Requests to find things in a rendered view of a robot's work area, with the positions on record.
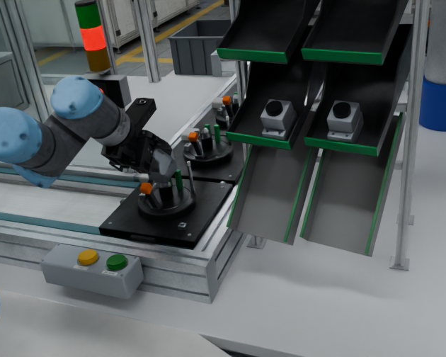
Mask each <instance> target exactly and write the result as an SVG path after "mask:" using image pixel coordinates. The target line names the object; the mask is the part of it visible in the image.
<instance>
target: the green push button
mask: <svg viewBox="0 0 446 357"><path fill-rule="evenodd" d="M106 263H107V267H108V268H109V269H111V270H117V269H120V268H122V267H123V266H124V265H125V264H126V263H127V261H126V258H125V256H124V255H122V254H115V255H112V256H110V257H109V258H108V259H107V261H106Z"/></svg>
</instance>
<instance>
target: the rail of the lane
mask: <svg viewBox="0 0 446 357"><path fill-rule="evenodd" d="M57 244H67V245H72V246H76V247H83V248H88V249H96V250H101V251H109V252H113V253H118V254H126V255H130V256H138V257H139V258H140V262H141V265H142V270H143V274H144V279H143V281H142V282H141V283H140V284H139V286H138V287H137V289H136V290H141V291H144V292H148V293H156V294H160V295H166V296H170V297H174V298H180V299H185V300H192V301H196V302H202V303H206V304H212V302H213V300H214V298H215V297H216V295H217V293H218V291H219V286H218V280H217V271H216V266H215V256H214V254H213V253H209V252H204V251H196V250H190V249H182V248H177V247H172V246H164V245H159V244H156V239H155V238H151V237H143V236H138V235H133V234H132V235H131V236H130V240H127V239H118V238H114V237H105V236H100V235H95V234H87V233H82V232H73V231H69V230H64V229H55V228H51V227H42V226H37V225H29V224H23V223H19V222H10V221H5V220H0V264H6V265H11V266H17V267H21V268H28V269H32V270H36V271H42V269H41V267H40V261H41V260H42V259H43V258H44V257H45V256H46V255H47V254H48V253H49V252H50V251H51V250H52V249H53V248H54V247H55V246H56V245H57Z"/></svg>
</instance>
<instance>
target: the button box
mask: <svg viewBox="0 0 446 357"><path fill-rule="evenodd" d="M87 249H88V248H83V247H79V246H72V245H67V244H57V245H56V246H55V247H54V248H53V249H52V250H51V251H50V252H49V253H48V254H47V255H46V256H45V257H44V258H43V259H42V260H41V261H40V267H41V269H42V272H43V275H44V277H45V280H46V283H51V284H55V285H60V286H64V287H68V288H75V289H79V290H85V291H89V292H92V293H99V294H103V295H109V296H113V297H117V298H124V299H127V300H128V299H130V297H131V296H132V294H133V293H134V291H136V289H137V287H138V286H139V284H140V283H141V282H142V281H143V279H144V274H143V270H142V265H141V262H140V258H139V257H138V256H130V255H126V254H122V255H124V256H125V258H126V261H127V263H126V264H125V265H124V266H123V267H122V268H120V269H117V270H111V269H109V268H108V267H107V263H106V261H107V259H108V258H109V257H110V256H112V255H115V254H118V253H113V252H109V251H101V250H96V249H93V250H95V251H96V252H97V255H98V258H97V259H96V260H95V261H94V262H93V263H90V264H81V263H79V260H78V255H79V254H80V253H81V252H83V251H85V250H87Z"/></svg>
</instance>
